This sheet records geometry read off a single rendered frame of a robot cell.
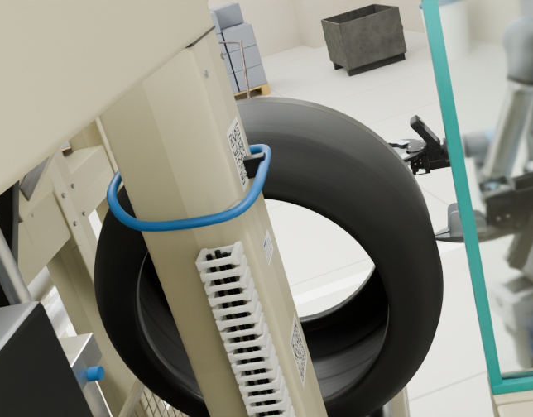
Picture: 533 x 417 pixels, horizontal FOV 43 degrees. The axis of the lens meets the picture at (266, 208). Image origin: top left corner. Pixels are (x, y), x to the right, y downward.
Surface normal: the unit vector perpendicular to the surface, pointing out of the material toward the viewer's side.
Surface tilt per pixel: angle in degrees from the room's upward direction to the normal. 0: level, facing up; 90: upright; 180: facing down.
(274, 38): 90
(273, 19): 90
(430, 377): 0
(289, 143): 47
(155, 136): 90
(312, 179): 81
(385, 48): 90
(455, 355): 0
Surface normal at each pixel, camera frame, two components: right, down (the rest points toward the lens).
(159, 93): -0.11, 0.40
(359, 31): 0.18, 0.32
